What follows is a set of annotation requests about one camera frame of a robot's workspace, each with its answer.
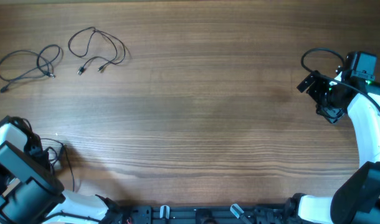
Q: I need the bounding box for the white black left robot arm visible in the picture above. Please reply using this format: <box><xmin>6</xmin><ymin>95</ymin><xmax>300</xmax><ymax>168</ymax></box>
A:
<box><xmin>0</xmin><ymin>116</ymin><xmax>124</xmax><ymax>223</ymax></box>

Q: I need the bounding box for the black thin cable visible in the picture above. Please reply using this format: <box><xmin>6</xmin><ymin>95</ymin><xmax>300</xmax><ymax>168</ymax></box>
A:
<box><xmin>40</xmin><ymin>138</ymin><xmax>76</xmax><ymax>192</ymax></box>
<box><xmin>67</xmin><ymin>26</ymin><xmax>126</xmax><ymax>76</ymax></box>

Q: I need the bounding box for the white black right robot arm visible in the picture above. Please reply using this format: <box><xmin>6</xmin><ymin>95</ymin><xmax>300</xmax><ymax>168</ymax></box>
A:
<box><xmin>284</xmin><ymin>51</ymin><xmax>380</xmax><ymax>223</ymax></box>

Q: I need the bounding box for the black USB cable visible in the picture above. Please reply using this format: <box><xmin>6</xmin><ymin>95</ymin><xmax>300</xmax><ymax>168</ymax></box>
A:
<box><xmin>0</xmin><ymin>44</ymin><xmax>62</xmax><ymax>94</ymax></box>

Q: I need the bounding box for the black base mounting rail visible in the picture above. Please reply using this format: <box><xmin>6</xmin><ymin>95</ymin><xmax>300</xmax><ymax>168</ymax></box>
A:
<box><xmin>117</xmin><ymin>205</ymin><xmax>285</xmax><ymax>224</ymax></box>

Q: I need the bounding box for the black left camera cable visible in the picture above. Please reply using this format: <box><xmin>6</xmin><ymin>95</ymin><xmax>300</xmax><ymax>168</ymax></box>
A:
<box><xmin>2</xmin><ymin>115</ymin><xmax>38</xmax><ymax>147</ymax></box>

